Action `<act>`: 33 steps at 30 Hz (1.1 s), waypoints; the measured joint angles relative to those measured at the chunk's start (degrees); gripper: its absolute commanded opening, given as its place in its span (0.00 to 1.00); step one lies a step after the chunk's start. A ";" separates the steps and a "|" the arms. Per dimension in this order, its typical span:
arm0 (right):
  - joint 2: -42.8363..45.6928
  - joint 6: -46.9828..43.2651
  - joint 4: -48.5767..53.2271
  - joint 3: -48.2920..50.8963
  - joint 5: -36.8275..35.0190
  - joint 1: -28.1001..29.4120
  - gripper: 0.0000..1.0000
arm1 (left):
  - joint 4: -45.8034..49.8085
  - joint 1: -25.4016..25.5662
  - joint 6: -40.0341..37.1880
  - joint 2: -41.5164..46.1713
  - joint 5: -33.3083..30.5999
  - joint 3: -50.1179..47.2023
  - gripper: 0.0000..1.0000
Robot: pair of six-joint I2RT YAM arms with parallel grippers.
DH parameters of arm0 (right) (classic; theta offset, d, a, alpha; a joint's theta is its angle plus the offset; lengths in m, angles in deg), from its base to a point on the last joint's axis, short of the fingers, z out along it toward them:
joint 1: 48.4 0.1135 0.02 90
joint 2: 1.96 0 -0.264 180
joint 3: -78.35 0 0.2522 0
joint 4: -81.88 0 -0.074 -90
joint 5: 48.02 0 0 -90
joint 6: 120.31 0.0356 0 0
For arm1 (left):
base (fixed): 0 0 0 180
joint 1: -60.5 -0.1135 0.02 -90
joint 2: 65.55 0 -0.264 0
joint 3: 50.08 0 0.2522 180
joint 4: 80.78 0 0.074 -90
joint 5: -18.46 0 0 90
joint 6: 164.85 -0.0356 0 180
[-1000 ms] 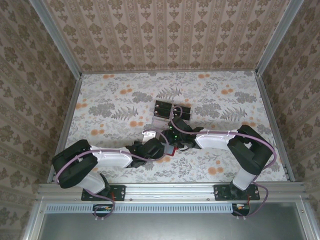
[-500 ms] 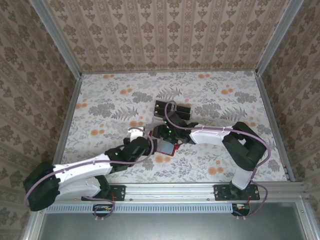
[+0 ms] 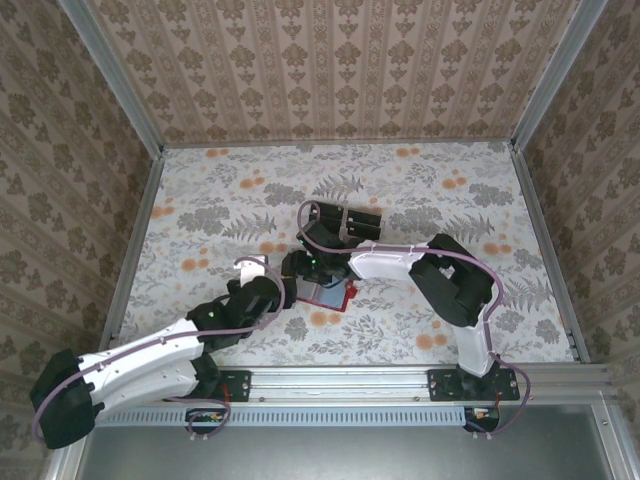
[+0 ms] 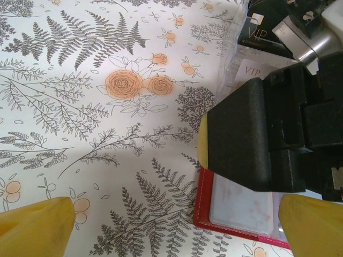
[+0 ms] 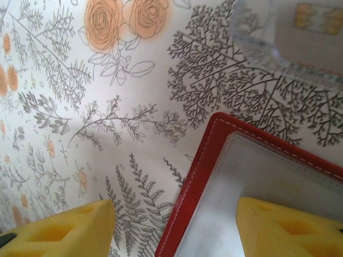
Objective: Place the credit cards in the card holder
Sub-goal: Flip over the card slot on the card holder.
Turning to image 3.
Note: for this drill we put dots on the red leather card holder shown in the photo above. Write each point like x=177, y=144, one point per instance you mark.
x=327, y=298

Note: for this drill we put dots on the clear acrylic card stand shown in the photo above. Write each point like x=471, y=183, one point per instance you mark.
x=346, y=225

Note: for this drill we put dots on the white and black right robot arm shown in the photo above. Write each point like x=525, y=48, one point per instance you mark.
x=380, y=260

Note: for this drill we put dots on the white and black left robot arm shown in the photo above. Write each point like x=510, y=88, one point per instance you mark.
x=150, y=345

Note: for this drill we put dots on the black credit card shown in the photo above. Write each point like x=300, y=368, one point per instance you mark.
x=364, y=231
x=334, y=220
x=366, y=216
x=332, y=208

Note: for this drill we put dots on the grey metal panel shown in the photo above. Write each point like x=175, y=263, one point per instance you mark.
x=325, y=455

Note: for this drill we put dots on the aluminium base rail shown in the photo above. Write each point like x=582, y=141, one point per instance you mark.
x=340, y=385

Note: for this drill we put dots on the aluminium side rail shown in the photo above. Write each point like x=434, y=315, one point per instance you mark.
x=132, y=250
x=549, y=250

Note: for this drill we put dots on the aluminium frame post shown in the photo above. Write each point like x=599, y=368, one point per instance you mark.
x=120, y=85
x=552, y=75

